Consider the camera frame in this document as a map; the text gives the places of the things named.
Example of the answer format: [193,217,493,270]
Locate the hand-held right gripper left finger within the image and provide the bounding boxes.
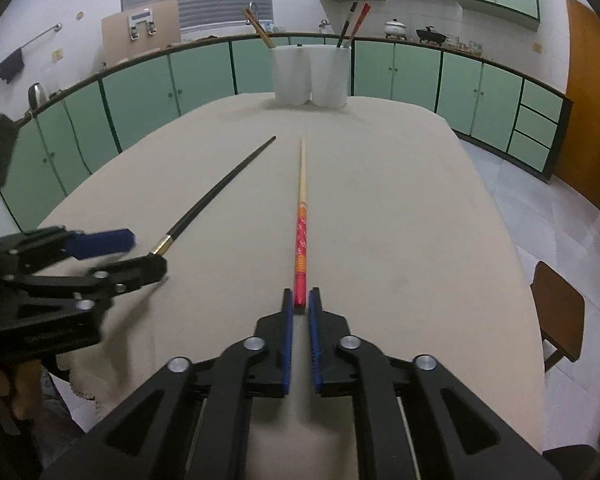
[40,287,296,480]

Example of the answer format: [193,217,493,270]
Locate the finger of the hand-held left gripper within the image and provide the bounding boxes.
[2,254,169,312]
[0,226,137,277]

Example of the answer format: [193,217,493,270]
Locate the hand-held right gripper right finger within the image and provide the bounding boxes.
[307,286,563,480]

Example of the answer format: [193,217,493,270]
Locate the red patterned chopstick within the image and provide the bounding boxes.
[349,3,372,41]
[294,137,308,308]

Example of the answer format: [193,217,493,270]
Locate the black chopstick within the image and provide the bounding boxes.
[150,135,277,256]
[336,1,358,48]

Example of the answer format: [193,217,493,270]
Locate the white utensil holder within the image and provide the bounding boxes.
[271,44,353,108]

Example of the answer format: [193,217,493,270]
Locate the wooden chopstick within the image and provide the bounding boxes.
[243,7,276,50]

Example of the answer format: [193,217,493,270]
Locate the person's left hand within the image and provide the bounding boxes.
[0,359,44,419]

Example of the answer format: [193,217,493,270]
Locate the green lower kitchen cabinets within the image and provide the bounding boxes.
[0,32,573,233]

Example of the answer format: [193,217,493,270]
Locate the wooden board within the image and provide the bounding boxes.
[101,0,182,68]

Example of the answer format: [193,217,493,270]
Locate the metal towel bar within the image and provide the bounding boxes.
[0,23,63,68]

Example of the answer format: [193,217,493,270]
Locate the white hook rack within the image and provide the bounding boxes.
[127,8,159,41]

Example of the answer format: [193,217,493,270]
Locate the brown wooden chair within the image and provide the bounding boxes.
[530,260,586,373]

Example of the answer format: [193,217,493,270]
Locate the black wok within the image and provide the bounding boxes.
[416,26,448,46]

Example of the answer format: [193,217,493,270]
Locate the glass jars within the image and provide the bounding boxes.
[445,34,484,56]

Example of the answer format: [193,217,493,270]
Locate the brown wooden door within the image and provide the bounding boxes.
[550,0,600,211]

